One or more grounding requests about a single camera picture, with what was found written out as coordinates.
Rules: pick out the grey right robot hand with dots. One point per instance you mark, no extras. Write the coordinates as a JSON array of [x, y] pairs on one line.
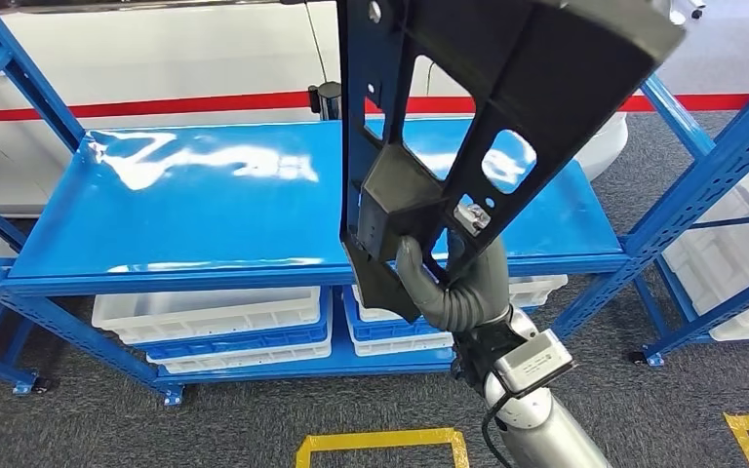
[[494, 278]]

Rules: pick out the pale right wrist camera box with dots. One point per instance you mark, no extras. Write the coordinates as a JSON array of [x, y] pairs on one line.
[[533, 362]]

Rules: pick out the black barrier stanchion post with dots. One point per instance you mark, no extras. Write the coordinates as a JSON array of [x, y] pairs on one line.
[[326, 100]]

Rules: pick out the black plastic plate bracket part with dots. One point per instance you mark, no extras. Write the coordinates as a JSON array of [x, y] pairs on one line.
[[542, 64]]

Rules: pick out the white car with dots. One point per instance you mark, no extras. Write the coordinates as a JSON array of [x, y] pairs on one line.
[[155, 58]]

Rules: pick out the red barrier belt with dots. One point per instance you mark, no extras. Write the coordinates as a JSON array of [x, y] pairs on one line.
[[155, 106]]

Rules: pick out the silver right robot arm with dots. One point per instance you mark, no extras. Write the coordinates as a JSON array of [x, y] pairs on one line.
[[542, 433]]

